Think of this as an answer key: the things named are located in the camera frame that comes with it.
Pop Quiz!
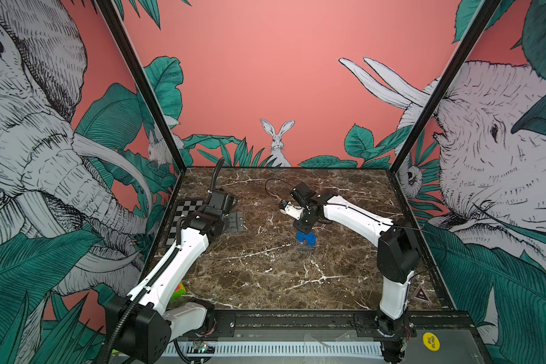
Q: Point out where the long blue lego brick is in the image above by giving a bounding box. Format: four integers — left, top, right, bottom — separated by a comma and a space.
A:
296, 231, 317, 247

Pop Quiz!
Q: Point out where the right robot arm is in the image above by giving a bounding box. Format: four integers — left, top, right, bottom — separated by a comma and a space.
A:
279, 183, 421, 338

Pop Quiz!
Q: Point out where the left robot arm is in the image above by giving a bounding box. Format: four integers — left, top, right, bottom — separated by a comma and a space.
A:
96, 210, 228, 363

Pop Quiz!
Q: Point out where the checkerboard calibration board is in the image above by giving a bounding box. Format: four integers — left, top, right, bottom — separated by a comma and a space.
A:
165, 198, 204, 247

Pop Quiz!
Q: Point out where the small green circuit board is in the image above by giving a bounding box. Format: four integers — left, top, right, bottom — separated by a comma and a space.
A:
190, 342, 215, 355

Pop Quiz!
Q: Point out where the warning triangle sticker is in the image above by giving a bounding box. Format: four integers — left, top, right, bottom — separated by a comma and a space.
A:
413, 287, 432, 303

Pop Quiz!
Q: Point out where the yellow round sticker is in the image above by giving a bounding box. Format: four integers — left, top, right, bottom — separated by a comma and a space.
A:
423, 332, 441, 352

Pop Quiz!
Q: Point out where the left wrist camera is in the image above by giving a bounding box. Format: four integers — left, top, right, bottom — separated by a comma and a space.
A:
204, 190, 234, 218

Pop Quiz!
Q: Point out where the black front frame rail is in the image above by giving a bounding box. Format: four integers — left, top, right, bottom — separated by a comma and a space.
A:
211, 309, 476, 341

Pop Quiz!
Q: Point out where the white slotted cable duct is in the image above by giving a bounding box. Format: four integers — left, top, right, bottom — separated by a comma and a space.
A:
178, 341, 383, 359

